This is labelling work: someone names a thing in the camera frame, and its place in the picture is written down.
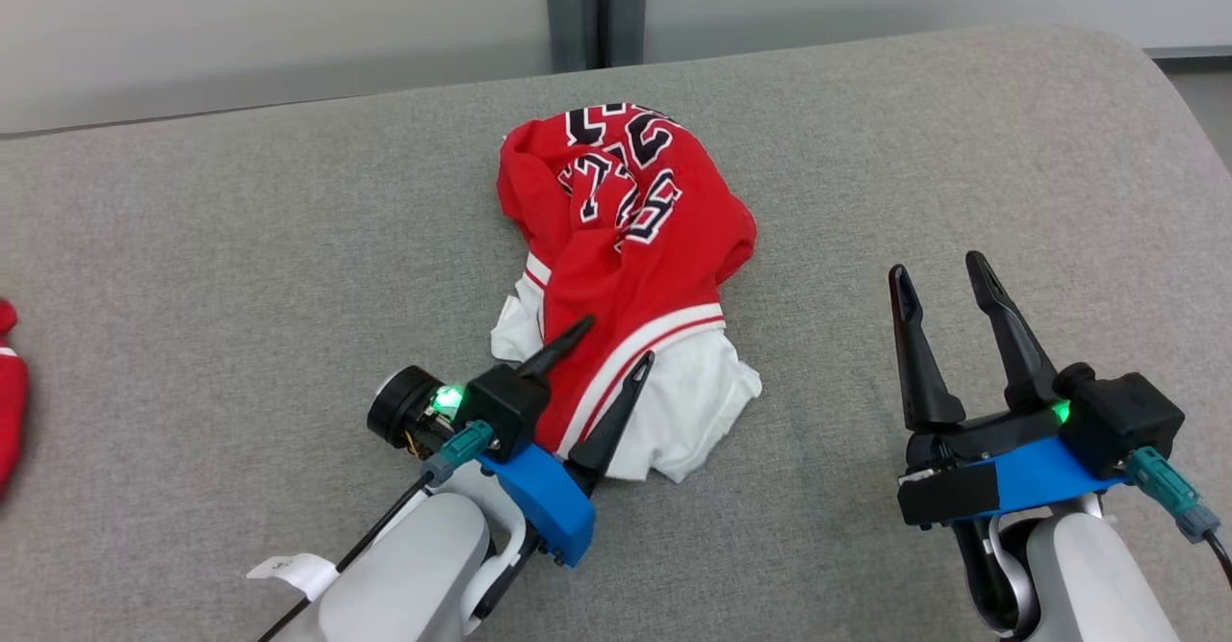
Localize black cylindrical left gripper motor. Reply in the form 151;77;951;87
366;365;446;450

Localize red white basketball jersey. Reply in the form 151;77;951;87
490;103;763;484

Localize black cable teal plug right arm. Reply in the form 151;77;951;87
1124;447;1232;590

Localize black cable teal plug arm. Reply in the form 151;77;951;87
1124;447;1232;590
255;421;497;642

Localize black cable teal plug left arm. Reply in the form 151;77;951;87
255;421;497;642

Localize red basketball shorts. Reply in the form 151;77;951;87
0;299;30;501

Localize grey rounded post foot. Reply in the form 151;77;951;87
546;0;585;72
609;0;648;67

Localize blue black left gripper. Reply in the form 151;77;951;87
478;315;656;568

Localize white paper tag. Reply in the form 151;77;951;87
246;553;340;597

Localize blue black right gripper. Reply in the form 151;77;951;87
887;250;1127;527

